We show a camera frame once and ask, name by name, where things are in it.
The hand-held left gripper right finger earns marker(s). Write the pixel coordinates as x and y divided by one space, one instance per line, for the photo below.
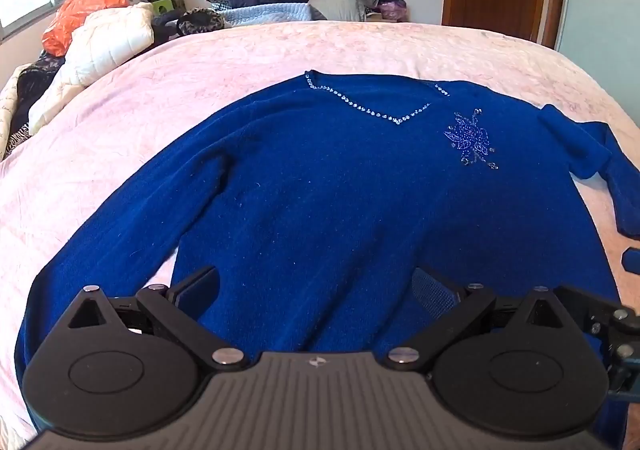
432 297

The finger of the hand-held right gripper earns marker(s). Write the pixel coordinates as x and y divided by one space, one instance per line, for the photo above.
595 310

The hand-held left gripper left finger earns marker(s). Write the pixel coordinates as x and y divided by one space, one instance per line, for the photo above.
197 287

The blue beaded sweater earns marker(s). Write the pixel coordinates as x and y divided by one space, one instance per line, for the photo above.
310 190

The pink bed blanket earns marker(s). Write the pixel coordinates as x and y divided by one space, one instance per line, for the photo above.
225 59

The patterned dark cloth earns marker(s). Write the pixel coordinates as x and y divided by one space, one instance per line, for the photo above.
30 84

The white quilted jacket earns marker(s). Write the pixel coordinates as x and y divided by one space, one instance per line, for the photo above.
105 39

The light blue knitted blanket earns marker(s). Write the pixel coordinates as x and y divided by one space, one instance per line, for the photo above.
270 13

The green and black bag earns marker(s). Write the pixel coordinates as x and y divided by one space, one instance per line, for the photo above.
165 4

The purple bag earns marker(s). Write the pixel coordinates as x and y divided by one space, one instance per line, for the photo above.
392 9

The orange plastic bag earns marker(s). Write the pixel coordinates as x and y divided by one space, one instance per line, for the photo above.
75 9

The glass wardrobe sliding door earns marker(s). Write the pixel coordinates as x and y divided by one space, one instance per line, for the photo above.
605 4

